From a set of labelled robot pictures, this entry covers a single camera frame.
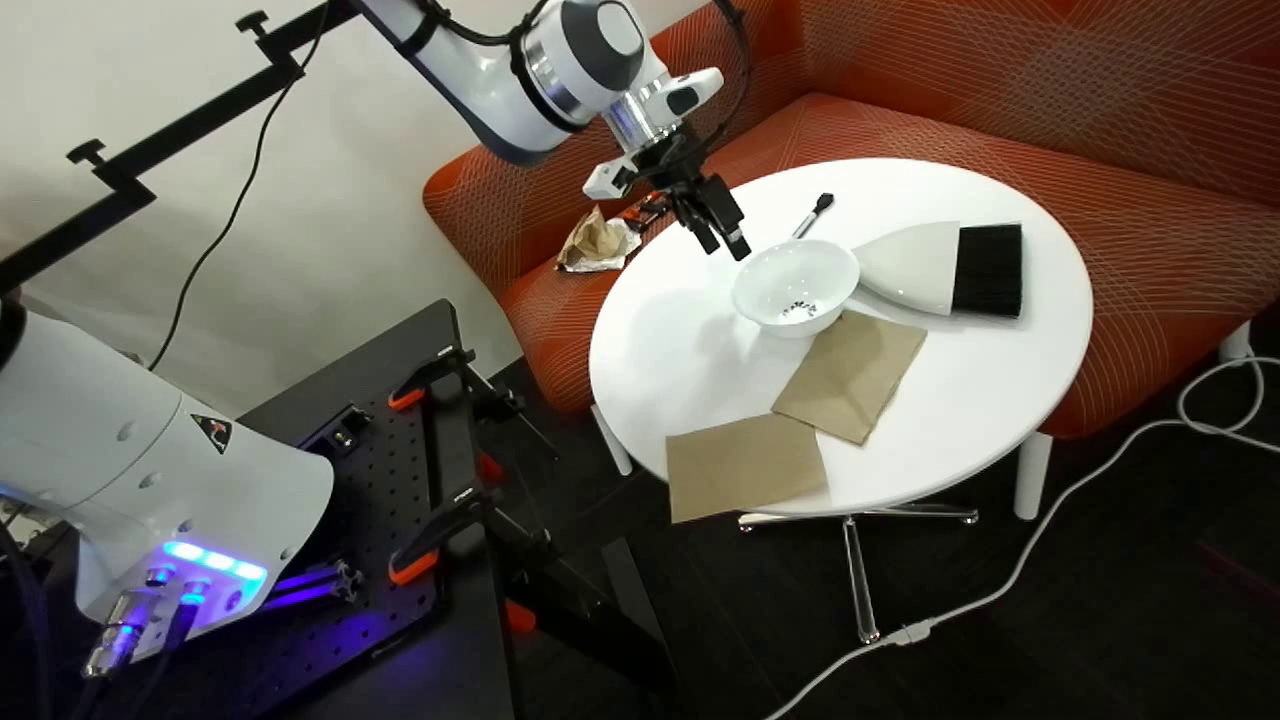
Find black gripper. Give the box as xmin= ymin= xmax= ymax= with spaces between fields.
xmin=622 ymin=120 xmax=759 ymax=263

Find white bowl with dark motif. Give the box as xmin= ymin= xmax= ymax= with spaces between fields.
xmin=729 ymin=235 xmax=864 ymax=338

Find white robot base blue lights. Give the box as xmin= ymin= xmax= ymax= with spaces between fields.
xmin=0 ymin=297 xmax=340 ymax=677

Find black marker pen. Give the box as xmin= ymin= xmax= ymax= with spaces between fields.
xmin=788 ymin=189 xmax=839 ymax=247

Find crumpled beige paper wad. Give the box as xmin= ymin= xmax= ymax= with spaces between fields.
xmin=553 ymin=203 xmax=646 ymax=279

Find brown paper napkin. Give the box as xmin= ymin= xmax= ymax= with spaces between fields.
xmin=767 ymin=307 xmax=931 ymax=452
xmin=660 ymin=412 xmax=835 ymax=528

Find white brush with black bristles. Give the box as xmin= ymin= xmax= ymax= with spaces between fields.
xmin=850 ymin=217 xmax=1028 ymax=324

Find white table leg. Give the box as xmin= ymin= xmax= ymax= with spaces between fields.
xmin=586 ymin=397 xmax=641 ymax=484
xmin=1009 ymin=430 xmax=1061 ymax=526

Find orange red sofa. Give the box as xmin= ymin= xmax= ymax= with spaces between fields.
xmin=419 ymin=0 xmax=1280 ymax=447

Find metal rod stand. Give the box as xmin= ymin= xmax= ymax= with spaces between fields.
xmin=734 ymin=501 xmax=985 ymax=651

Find black perforated mounting board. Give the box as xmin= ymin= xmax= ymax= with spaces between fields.
xmin=218 ymin=297 xmax=518 ymax=720

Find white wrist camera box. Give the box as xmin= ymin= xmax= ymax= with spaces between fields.
xmin=580 ymin=157 xmax=646 ymax=208

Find black clamp with orange handle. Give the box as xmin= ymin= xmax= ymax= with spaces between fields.
xmin=378 ymin=341 xmax=559 ymax=455
xmin=378 ymin=484 xmax=677 ymax=702

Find white floor cable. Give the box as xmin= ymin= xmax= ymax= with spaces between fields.
xmin=759 ymin=318 xmax=1280 ymax=720

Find thin black hanging cable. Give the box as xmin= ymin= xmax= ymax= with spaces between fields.
xmin=138 ymin=50 xmax=328 ymax=376

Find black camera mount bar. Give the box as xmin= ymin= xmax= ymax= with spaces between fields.
xmin=0 ymin=0 xmax=366 ymax=304

